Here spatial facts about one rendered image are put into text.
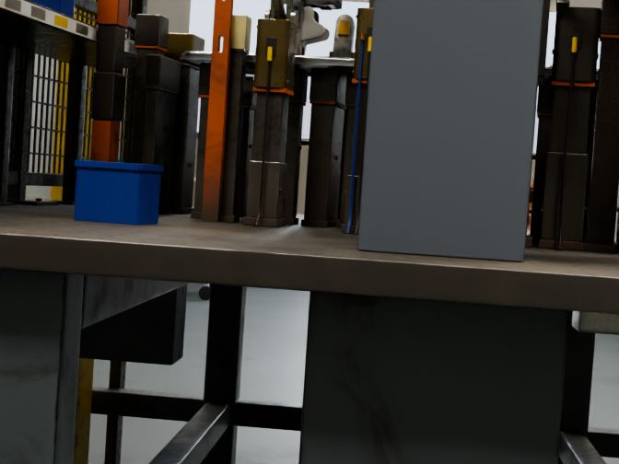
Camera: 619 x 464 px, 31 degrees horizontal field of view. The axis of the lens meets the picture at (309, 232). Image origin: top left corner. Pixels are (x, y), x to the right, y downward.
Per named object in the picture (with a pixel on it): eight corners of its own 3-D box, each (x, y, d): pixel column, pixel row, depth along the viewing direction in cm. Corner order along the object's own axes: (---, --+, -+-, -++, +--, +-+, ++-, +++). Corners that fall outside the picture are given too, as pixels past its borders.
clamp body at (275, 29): (287, 228, 197) (300, 26, 195) (274, 230, 187) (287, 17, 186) (251, 226, 198) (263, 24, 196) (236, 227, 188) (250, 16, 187)
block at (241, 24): (239, 222, 201) (251, 17, 199) (234, 222, 197) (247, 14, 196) (220, 221, 201) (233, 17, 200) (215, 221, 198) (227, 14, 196)
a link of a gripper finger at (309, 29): (321, 55, 204) (325, 5, 204) (289, 53, 205) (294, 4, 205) (324, 59, 207) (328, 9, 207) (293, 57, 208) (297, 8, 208)
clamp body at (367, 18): (385, 236, 191) (400, 17, 190) (375, 238, 181) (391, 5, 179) (346, 233, 192) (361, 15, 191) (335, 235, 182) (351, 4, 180)
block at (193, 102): (194, 214, 231) (204, 39, 230) (181, 214, 224) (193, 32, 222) (157, 211, 233) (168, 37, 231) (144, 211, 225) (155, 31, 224)
